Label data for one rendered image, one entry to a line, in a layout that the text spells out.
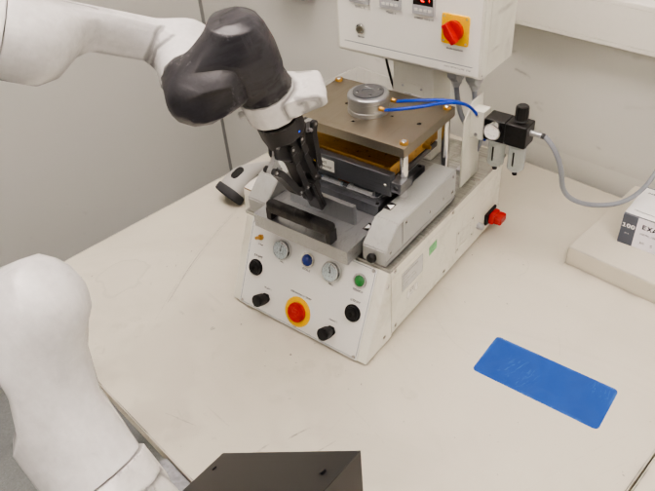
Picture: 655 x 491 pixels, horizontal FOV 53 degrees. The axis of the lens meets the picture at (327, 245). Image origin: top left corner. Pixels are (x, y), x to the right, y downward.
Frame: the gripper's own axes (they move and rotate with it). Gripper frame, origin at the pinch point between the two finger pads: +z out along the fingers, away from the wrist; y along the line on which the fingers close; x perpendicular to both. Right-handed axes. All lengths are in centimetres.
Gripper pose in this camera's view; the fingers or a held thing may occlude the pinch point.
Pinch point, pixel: (313, 193)
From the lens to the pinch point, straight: 120.1
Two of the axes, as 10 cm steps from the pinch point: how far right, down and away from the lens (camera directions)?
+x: 7.9, 3.4, -5.1
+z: 2.7, 5.5, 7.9
